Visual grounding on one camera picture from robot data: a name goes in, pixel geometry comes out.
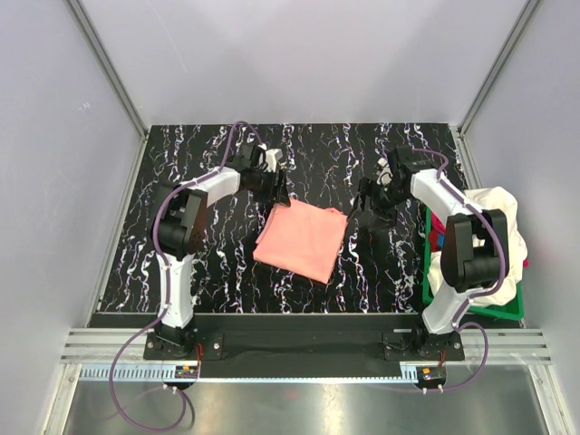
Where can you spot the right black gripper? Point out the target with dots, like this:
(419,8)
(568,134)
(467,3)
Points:
(369,188)

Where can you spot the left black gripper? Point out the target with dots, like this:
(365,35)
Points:
(275,195)

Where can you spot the salmon pink t-shirt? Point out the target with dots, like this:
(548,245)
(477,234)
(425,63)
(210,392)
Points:
(302,239)

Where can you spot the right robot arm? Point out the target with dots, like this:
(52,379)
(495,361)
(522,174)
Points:
(474,258)

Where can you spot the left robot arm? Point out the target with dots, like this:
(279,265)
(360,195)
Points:
(178,232)

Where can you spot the magenta t-shirt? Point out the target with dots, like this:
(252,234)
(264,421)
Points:
(437,234)

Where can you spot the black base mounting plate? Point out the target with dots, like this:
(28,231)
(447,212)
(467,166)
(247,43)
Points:
(309,340)

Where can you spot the right small controller board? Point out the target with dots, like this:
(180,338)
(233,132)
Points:
(434,374)

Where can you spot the small controller board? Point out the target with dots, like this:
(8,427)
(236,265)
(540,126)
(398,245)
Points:
(187,372)
(434,374)

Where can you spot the green plastic basket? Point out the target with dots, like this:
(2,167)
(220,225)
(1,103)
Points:
(514,310)

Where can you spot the left small controller board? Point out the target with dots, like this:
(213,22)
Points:
(187,372)

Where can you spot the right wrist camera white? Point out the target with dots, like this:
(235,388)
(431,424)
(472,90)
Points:
(383,172)

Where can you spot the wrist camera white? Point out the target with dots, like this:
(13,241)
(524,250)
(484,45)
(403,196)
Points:
(383,172)
(272,159)

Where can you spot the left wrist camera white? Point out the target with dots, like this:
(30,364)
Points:
(272,159)

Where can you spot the left aluminium frame post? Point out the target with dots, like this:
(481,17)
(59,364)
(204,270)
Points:
(90,34)

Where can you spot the aluminium frame post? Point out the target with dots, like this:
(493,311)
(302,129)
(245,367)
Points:
(513,38)
(90,34)

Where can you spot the right aluminium frame post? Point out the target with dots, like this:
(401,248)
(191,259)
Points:
(513,38)

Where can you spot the slotted cable duct rail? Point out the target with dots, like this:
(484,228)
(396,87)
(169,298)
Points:
(212,372)

